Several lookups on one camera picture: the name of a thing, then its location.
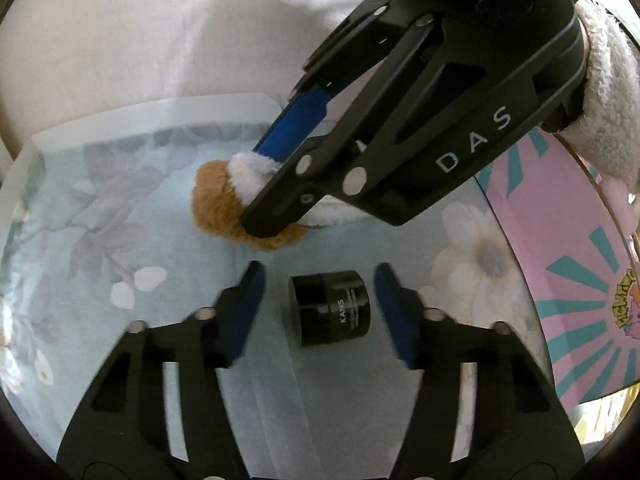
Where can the brown and white plush toy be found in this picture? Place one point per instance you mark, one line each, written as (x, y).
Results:
(220, 200)

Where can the pale blue floral blanket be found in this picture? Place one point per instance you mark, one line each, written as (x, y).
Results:
(100, 220)

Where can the cardboard box with pink print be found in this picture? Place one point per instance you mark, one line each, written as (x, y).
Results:
(575, 240)

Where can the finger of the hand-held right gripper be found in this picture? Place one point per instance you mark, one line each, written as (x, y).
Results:
(300, 120)
(400, 150)

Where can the person's right forearm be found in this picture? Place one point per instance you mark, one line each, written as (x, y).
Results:
(610, 110)

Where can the black jar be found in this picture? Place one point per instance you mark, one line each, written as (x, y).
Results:
(325, 320)

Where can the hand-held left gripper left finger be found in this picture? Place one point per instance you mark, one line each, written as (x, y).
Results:
(247, 307)

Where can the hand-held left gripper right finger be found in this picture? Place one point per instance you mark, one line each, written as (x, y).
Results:
(395, 320)

